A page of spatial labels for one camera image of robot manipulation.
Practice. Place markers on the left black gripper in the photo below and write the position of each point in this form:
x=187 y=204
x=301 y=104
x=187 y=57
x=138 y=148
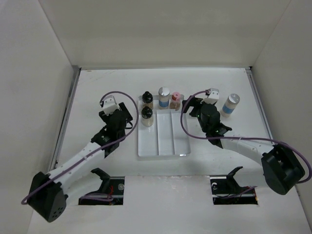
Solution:
x=105 y=116

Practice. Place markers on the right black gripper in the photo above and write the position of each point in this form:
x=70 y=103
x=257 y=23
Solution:
x=194 y=102

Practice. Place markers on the black cap white powder bottle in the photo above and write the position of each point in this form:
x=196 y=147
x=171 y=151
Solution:
x=147 y=117

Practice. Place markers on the pink cap spice bottle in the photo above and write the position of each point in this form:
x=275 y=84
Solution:
x=175 y=101

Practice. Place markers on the black cap brown chunk bottle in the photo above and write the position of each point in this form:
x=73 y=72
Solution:
x=147 y=100

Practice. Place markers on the blue label jar silver lid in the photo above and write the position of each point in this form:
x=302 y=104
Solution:
x=163 y=97

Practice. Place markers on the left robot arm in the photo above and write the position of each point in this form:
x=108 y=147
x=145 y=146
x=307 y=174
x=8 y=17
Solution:
x=49 y=191

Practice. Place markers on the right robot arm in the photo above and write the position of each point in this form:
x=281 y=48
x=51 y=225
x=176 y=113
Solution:
x=281 y=168

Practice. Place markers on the blue label jar white lid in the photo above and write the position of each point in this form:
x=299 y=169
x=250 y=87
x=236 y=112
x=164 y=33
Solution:
x=229 y=105

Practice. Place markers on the white divided organizer tray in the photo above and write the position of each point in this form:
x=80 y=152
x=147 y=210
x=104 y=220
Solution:
x=165 y=138

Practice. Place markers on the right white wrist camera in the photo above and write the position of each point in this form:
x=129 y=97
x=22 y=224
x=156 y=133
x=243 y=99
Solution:
x=212 y=96

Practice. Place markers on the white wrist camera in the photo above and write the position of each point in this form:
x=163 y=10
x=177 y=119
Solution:
x=109 y=103
x=212 y=96

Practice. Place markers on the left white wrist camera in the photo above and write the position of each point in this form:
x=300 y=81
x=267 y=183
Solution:
x=109 y=103

